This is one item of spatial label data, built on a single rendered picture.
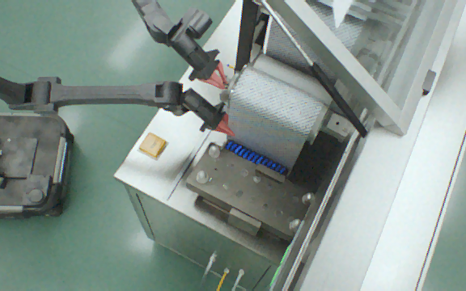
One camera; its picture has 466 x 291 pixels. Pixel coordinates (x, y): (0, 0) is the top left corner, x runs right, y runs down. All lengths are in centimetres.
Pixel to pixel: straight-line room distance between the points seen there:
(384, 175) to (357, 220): 9
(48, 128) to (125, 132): 44
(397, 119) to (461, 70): 49
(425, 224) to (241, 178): 60
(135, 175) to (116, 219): 93
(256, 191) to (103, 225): 125
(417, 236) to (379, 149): 28
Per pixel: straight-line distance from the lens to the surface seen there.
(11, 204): 238
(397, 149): 82
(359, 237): 74
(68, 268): 246
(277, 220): 137
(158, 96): 133
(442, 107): 118
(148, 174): 155
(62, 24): 319
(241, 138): 141
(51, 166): 239
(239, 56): 167
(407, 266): 99
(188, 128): 162
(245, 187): 139
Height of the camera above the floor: 233
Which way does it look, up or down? 64 degrees down
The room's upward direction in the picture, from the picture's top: 8 degrees clockwise
